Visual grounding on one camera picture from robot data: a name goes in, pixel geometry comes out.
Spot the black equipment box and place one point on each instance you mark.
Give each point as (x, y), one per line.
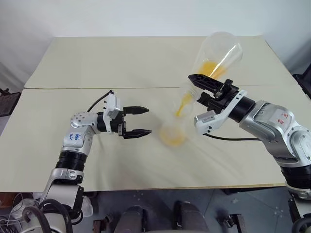
(303, 83)

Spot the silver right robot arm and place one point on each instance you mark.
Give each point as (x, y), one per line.
(272, 126)

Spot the clear bottle with orange residue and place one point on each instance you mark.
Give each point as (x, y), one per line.
(172, 138)

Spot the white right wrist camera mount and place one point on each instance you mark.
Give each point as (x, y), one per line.
(206, 121)

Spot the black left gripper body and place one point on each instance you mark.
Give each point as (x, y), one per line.
(115, 123)

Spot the clear conical flask orange liquid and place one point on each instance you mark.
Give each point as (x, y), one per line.
(218, 48)

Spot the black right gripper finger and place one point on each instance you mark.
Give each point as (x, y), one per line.
(204, 82)
(206, 99)

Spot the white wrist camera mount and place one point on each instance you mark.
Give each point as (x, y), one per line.
(113, 104)
(206, 121)

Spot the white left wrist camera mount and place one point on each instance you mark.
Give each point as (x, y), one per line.
(113, 104)

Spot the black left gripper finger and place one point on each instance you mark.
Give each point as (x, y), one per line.
(137, 133)
(136, 110)

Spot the translucent plastic bag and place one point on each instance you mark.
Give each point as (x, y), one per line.
(87, 206)

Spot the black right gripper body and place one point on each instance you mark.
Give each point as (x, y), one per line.
(223, 99)

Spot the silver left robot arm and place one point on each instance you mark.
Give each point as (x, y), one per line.
(75, 140)

